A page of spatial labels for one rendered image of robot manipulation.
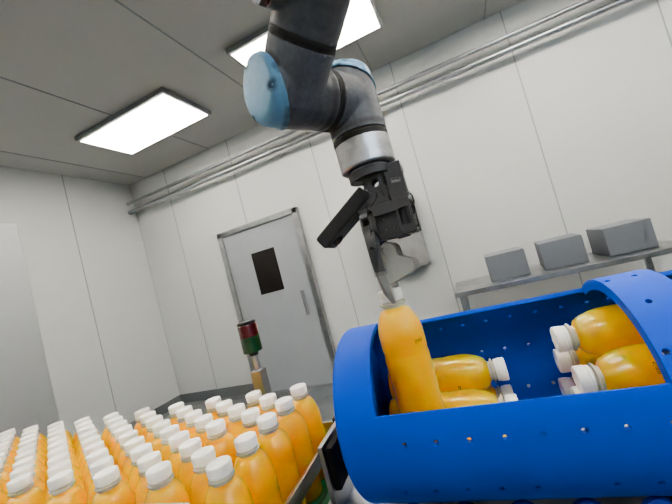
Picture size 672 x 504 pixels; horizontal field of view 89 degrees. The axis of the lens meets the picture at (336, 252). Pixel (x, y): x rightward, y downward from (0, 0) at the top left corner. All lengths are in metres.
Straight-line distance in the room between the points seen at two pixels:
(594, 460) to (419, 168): 3.60
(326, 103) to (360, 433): 0.47
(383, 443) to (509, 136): 3.69
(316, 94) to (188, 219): 4.89
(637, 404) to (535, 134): 3.64
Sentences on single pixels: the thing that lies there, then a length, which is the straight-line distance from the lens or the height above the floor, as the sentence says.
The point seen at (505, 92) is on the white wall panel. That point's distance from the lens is 4.14.
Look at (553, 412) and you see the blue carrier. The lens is 0.52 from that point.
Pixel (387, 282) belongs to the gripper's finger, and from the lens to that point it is 0.52.
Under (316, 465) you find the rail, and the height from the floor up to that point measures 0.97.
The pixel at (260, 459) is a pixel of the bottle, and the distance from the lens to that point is 0.70.
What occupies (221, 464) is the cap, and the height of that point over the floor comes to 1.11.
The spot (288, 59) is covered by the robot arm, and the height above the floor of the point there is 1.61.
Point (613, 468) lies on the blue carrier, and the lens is 0.56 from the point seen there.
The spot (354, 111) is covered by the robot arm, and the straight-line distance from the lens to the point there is 0.56.
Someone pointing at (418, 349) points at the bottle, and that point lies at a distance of 0.55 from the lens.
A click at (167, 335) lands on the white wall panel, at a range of 5.83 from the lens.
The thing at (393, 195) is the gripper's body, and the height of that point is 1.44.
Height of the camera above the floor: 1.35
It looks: 3 degrees up
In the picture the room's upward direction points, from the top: 15 degrees counter-clockwise
